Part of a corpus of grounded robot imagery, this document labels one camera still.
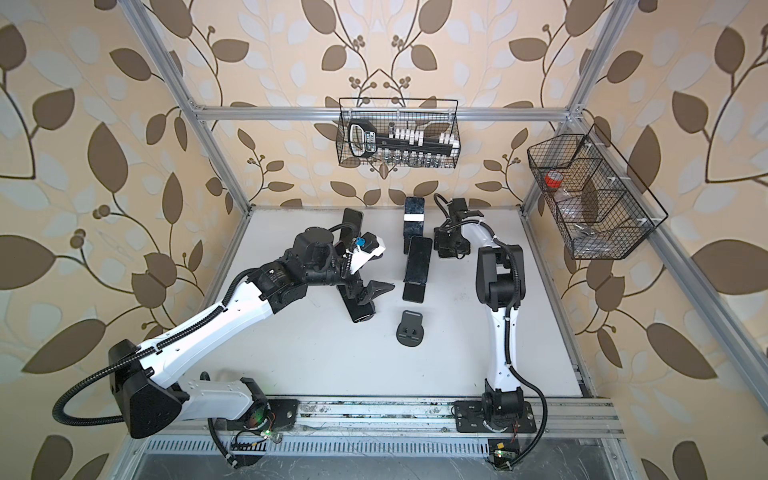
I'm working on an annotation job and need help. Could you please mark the front right black stand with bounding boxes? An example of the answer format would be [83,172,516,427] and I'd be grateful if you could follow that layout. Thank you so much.
[396,310,425,348]

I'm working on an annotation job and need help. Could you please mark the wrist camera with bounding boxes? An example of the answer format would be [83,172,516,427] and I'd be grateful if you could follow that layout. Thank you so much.
[348,232,386,275]
[447,198,483,223]

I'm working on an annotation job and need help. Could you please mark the wire basket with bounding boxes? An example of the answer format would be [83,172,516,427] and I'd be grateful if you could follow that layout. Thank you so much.
[527,125,668,260]
[335,96,462,169]

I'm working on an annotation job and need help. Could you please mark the back left phone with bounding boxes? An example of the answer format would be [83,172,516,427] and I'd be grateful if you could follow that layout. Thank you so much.
[340,208,363,243]

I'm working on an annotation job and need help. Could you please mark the back wire basket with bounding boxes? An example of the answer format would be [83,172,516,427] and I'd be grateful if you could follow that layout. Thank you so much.
[335,96,462,169]

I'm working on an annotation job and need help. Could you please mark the green phone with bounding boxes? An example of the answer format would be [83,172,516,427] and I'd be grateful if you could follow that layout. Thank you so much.
[337,285,375,324]

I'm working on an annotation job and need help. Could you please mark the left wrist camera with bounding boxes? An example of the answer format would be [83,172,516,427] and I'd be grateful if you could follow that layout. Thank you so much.
[348,232,386,275]

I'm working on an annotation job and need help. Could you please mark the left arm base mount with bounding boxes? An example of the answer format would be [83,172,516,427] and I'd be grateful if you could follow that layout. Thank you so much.
[226,398,300,431]

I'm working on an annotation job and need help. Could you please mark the right wire basket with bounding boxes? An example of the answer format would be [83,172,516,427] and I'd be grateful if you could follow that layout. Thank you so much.
[527,125,668,260]

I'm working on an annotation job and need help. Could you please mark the front aluminium rail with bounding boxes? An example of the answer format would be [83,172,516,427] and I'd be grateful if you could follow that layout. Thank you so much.
[146,396,625,458]

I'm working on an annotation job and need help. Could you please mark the back right phone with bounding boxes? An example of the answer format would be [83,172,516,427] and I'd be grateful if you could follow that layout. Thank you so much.
[403,196,425,240]

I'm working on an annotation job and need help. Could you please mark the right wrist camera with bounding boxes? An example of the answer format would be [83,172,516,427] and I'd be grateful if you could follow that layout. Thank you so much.
[447,198,483,223]

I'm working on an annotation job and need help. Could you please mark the red capped clear item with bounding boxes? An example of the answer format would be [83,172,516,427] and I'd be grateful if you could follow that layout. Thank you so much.
[544,170,564,192]

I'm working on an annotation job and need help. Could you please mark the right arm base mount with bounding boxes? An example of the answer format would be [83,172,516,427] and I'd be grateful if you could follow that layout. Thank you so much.
[451,400,538,435]

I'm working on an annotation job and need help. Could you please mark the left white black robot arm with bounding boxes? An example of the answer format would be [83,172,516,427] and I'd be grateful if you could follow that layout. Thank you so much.
[52,222,394,439]

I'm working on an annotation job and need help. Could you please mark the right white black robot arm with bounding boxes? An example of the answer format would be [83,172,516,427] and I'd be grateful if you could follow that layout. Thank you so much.
[433,193,548,431]

